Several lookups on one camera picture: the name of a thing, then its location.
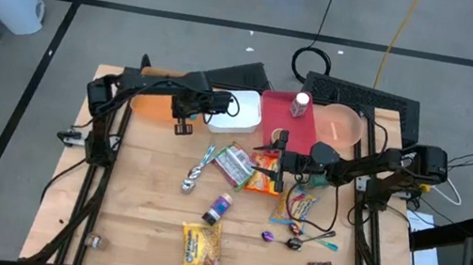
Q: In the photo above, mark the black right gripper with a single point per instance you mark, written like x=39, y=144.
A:
x=296, y=163

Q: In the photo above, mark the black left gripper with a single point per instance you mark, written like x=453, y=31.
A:
x=203, y=101

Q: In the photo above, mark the orange ramen noodle packet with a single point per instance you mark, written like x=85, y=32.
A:
x=261, y=184

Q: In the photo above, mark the green-edged ramen noodle packet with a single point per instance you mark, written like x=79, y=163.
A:
x=233, y=165

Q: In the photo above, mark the multicoloured ramen noodle packet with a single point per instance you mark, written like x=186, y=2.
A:
x=296, y=206

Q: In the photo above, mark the white-lid spice jar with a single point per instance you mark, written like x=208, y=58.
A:
x=300, y=104

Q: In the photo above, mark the purple-label garlic powder jar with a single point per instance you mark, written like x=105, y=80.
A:
x=217, y=208

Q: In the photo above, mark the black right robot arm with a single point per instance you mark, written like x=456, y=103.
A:
x=383, y=167

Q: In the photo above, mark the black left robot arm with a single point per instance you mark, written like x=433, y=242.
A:
x=154, y=83

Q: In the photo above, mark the white plastic bin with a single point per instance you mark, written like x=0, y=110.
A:
x=244, y=114

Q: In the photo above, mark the black slanted panel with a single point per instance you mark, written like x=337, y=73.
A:
x=240, y=76

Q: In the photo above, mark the red plastic tray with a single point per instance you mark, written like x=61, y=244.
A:
x=282, y=116

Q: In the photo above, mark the orange rectangular tray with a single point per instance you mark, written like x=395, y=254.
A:
x=150, y=107

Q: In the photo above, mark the iridescent purple spoon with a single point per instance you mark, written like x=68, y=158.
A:
x=267, y=236

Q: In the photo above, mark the translucent pink bowl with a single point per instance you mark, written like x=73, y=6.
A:
x=343, y=121

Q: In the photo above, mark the dark iridescent spoon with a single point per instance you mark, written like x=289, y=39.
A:
x=293, y=243

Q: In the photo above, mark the black perforated box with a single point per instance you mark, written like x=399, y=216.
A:
x=360, y=102

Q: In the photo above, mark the yellow ramen noodle packet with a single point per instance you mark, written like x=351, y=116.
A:
x=201, y=246

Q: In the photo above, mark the white paper sheet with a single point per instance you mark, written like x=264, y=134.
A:
x=425, y=248

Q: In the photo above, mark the black aluminium table frame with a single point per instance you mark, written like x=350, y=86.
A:
x=122, y=143

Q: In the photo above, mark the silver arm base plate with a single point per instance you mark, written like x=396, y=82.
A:
x=71, y=137
x=359, y=183

